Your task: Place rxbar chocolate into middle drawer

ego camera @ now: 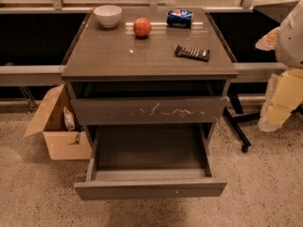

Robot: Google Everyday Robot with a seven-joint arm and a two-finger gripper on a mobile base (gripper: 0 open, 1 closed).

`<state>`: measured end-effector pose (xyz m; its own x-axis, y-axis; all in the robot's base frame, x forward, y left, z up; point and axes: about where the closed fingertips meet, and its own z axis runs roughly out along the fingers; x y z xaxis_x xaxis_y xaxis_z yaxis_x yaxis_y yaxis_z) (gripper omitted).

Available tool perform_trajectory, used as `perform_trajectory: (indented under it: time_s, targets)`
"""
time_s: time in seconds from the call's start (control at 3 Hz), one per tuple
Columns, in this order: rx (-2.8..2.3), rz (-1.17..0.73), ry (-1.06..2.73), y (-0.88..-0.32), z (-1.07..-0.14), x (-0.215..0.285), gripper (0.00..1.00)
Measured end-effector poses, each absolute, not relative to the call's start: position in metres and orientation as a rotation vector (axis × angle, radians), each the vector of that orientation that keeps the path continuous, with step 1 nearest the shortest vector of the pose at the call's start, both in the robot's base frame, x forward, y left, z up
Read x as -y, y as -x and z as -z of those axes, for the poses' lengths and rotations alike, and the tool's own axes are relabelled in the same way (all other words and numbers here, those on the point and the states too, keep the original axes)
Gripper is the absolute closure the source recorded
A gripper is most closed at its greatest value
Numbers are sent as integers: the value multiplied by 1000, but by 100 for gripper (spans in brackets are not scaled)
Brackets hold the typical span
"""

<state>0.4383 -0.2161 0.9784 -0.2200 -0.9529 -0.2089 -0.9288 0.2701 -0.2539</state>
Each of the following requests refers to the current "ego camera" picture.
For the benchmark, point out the black rxbar chocolate bar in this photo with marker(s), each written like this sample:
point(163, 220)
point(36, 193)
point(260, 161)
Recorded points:
point(192, 53)

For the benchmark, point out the blue crushed soda can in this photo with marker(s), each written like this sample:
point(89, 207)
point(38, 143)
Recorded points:
point(179, 18)

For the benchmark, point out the open cardboard box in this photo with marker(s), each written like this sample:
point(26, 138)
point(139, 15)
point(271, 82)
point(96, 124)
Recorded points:
point(48, 120)

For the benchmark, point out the open grey middle drawer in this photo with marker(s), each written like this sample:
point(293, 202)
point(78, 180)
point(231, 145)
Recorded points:
point(150, 162)

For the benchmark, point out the black rolling stand base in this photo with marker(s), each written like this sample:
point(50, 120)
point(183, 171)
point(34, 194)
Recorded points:
point(240, 118)

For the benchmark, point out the crumpled wrapper in box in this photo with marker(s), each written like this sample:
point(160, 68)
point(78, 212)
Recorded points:
point(69, 121)

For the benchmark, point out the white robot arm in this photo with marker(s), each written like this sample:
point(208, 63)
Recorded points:
point(289, 43)

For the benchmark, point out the closed grey top drawer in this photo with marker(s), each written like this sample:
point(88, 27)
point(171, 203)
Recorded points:
point(129, 111)

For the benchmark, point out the grey drawer cabinet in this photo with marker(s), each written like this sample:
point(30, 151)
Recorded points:
point(115, 63)

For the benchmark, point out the white ceramic bowl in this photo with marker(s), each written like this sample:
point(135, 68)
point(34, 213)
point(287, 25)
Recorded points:
point(108, 15)

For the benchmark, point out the red apple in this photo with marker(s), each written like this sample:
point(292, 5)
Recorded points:
point(142, 27)

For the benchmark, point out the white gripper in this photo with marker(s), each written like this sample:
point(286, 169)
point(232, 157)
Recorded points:
point(291, 42)

